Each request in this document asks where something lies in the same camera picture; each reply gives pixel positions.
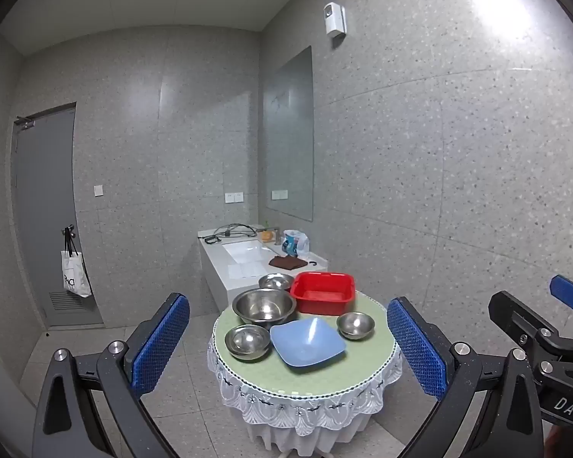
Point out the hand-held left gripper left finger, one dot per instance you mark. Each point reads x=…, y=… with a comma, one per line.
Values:
x=162, y=338

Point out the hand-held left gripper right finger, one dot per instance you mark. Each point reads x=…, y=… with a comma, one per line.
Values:
x=418, y=343

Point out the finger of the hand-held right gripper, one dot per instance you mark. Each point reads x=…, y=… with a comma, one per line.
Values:
x=570, y=292
x=518, y=312

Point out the small stainless steel bowl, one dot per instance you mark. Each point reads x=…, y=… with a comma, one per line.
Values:
x=275, y=281
x=247, y=342
x=355, y=325

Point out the large stainless steel bowl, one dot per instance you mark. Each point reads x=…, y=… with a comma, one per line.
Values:
x=263, y=306

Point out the red plastic basin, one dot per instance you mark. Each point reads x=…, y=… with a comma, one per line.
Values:
x=322, y=294

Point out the blue square plate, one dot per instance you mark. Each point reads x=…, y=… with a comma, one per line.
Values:
x=308, y=343

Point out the green table mat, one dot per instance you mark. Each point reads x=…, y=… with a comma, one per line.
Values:
x=363, y=367

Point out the white sink counter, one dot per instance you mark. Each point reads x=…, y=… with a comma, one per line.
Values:
x=217, y=274

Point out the white tote bag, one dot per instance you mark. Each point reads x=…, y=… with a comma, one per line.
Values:
x=75, y=272

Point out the black door hook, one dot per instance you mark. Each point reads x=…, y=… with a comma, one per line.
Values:
x=68, y=232

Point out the brown cloth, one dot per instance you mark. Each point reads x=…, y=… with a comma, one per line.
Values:
x=285, y=262

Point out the round table with green cloth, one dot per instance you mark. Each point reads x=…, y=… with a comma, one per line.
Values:
x=291, y=415

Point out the metal faucet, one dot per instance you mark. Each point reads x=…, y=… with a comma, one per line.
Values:
x=277, y=234

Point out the white plastic bag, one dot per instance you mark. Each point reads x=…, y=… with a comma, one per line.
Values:
x=297, y=242

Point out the grey door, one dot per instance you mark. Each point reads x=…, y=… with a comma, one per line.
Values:
x=43, y=191

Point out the door closer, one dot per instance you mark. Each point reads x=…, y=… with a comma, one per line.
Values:
x=25, y=123

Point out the white wall socket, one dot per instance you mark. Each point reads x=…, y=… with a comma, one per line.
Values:
x=234, y=197

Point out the white light switch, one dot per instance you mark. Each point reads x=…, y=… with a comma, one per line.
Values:
x=99, y=190

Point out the wall mirror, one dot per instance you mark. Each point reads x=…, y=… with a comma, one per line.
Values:
x=289, y=143

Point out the white wall dispenser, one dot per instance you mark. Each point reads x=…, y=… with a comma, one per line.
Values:
x=334, y=18

